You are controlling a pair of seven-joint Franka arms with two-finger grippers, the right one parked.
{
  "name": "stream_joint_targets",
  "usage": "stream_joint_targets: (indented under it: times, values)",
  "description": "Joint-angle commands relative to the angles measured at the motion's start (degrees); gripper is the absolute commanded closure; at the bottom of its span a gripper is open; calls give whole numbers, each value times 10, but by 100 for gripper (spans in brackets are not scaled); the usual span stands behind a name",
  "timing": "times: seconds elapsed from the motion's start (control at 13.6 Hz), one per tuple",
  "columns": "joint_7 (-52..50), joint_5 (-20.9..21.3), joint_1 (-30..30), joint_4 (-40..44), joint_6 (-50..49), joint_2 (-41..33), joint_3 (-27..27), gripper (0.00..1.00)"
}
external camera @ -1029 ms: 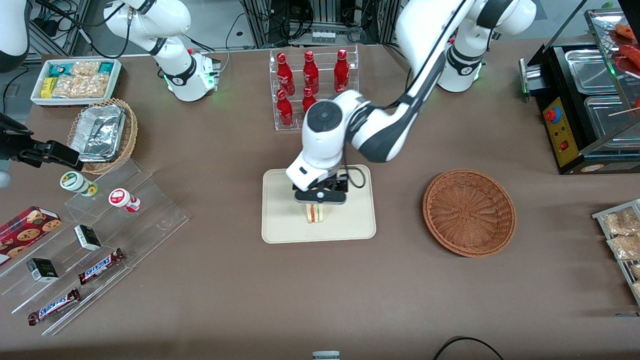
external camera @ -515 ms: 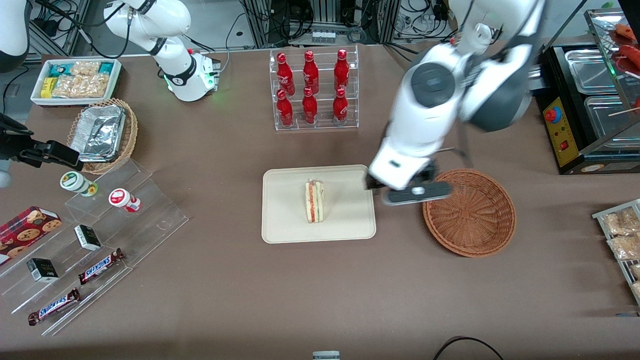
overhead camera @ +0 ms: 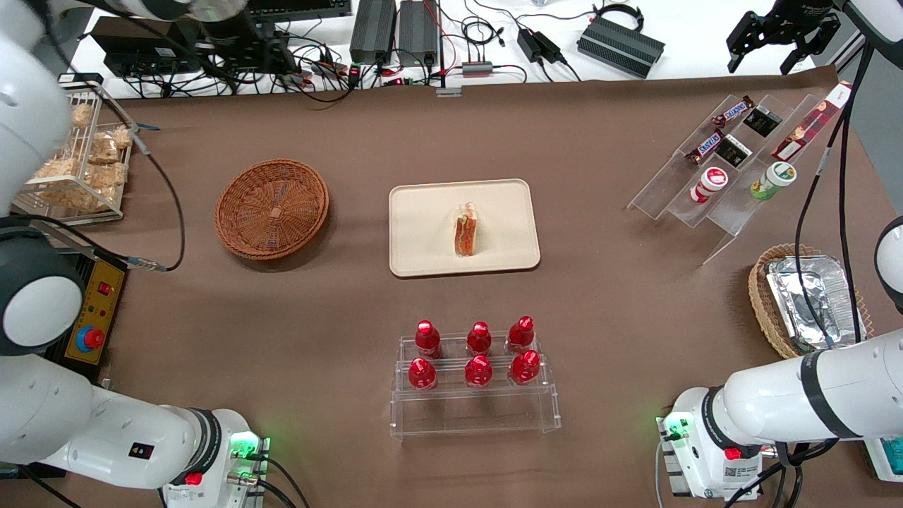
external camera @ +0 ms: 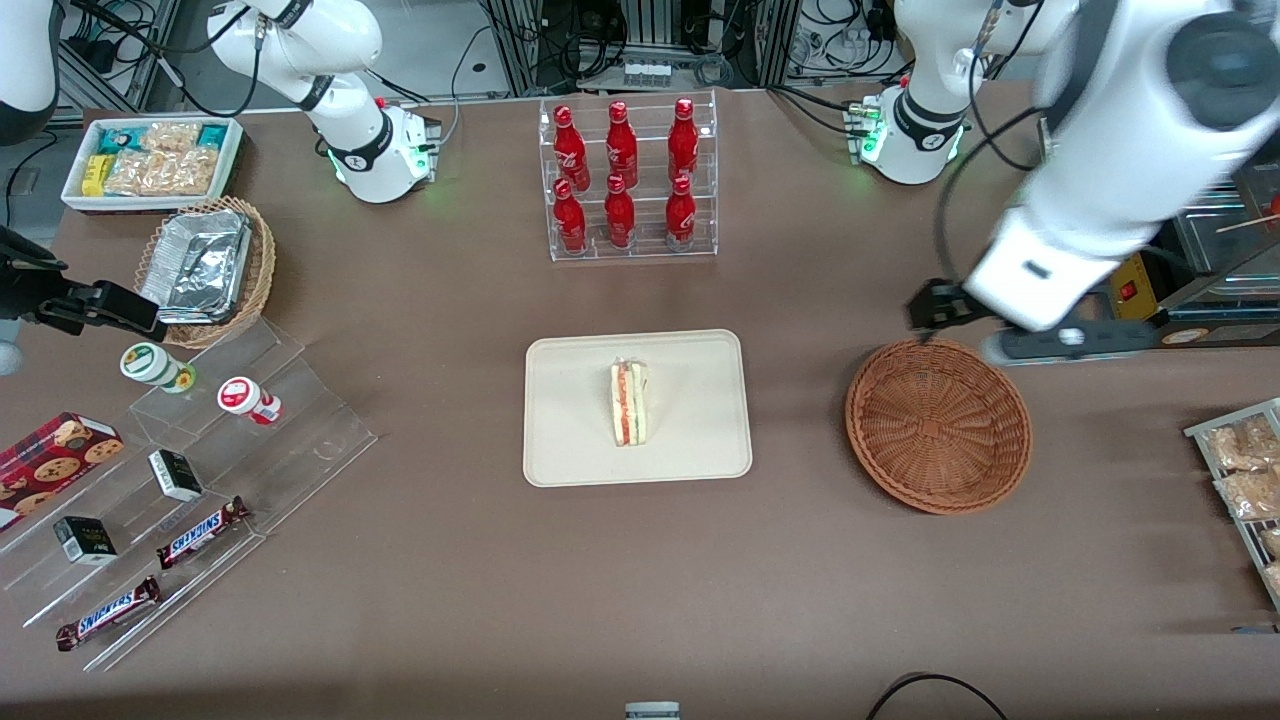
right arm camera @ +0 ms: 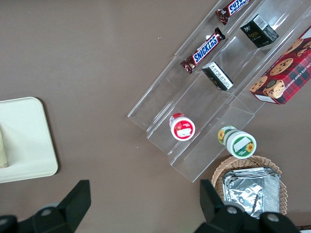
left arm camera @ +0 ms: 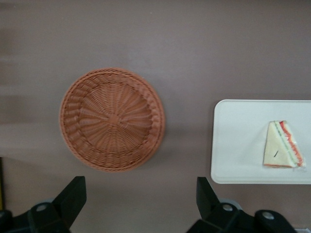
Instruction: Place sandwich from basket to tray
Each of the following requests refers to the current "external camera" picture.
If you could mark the aluminium frame rack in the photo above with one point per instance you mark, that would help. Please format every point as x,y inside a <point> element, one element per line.
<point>640,30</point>

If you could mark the round brown wicker basket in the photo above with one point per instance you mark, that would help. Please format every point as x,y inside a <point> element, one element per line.
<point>938,430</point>

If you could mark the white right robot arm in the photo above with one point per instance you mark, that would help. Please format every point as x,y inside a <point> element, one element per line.
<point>370,150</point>

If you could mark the triangle sandwich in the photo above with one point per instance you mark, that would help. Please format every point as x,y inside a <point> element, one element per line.
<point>629,405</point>

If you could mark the white power strip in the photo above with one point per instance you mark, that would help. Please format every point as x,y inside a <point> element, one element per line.
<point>646,72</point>

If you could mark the clear acrylic bottle rack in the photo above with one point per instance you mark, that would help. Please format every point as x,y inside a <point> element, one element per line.
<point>650,245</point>

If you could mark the tray of packaged snacks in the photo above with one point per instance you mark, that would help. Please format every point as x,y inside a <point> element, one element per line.
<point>1200,432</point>

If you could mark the clear cracker bag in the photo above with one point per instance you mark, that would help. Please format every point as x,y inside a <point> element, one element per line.
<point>160,172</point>
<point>172,135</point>

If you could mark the red cola bottle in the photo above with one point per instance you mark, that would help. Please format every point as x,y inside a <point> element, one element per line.
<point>621,145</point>
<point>570,222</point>
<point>620,218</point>
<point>683,140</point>
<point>680,218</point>
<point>570,150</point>

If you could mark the snickers chocolate bar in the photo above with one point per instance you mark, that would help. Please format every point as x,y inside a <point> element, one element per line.
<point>200,532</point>
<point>108,614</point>

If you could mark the small black box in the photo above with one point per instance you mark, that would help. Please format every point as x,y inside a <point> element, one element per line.
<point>175,476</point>
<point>85,540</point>

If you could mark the steel pan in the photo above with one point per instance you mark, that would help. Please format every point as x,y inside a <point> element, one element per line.
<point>1225,225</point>

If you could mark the clear fried snack bag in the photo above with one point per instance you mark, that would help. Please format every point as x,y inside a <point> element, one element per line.
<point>1240,445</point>
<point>1274,580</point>
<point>1272,543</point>
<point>1250,494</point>

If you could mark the green lid yogurt cup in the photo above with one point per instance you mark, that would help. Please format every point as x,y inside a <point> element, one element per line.
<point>150,364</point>

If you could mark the red plaid cookie box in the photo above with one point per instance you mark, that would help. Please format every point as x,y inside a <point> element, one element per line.
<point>50,462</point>

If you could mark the white snack bin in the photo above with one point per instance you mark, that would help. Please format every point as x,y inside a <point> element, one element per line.
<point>75,198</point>

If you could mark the red lid yogurt cup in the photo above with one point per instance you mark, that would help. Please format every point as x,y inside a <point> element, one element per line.
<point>240,396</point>

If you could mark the small grey device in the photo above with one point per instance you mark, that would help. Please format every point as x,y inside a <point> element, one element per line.
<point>652,711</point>

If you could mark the yellow snack packet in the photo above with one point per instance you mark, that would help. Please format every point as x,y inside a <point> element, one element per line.
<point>95,175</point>

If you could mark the teal snack packet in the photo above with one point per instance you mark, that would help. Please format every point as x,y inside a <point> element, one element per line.
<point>118,138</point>
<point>214,134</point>

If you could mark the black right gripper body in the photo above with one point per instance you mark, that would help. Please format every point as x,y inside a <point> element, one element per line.
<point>40,293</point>

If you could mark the light wicker basket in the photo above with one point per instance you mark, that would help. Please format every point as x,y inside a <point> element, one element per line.
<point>262,262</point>

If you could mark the silver foil tray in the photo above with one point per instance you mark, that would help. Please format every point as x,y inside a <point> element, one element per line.
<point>195,265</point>

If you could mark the clear acrylic stepped display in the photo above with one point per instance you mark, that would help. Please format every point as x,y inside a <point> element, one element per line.
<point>300,440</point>

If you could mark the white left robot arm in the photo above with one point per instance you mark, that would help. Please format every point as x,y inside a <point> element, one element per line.
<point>1120,150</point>

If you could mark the cream plastic tray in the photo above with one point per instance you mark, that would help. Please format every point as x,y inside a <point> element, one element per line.
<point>570,420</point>

